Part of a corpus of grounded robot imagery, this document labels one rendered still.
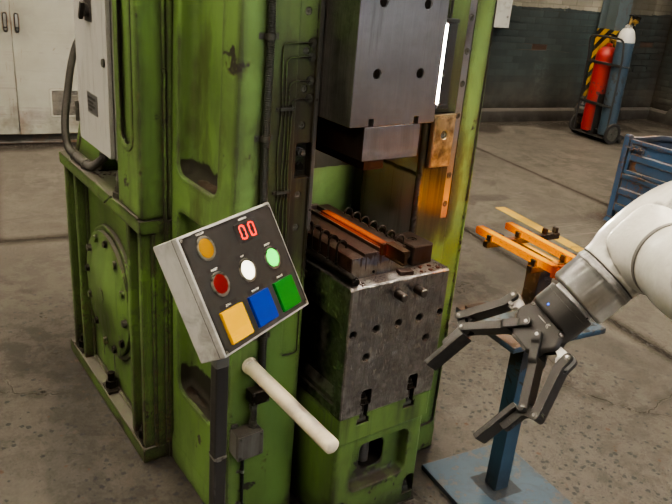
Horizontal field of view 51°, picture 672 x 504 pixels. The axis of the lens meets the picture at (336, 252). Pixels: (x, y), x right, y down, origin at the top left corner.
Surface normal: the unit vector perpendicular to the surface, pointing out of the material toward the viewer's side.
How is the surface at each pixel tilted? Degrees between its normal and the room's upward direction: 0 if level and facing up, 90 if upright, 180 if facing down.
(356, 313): 90
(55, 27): 90
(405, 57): 90
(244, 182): 90
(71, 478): 0
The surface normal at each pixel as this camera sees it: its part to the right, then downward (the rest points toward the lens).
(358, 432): 0.57, 0.35
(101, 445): 0.08, -0.92
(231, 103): -0.82, 0.14
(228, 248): 0.79, -0.24
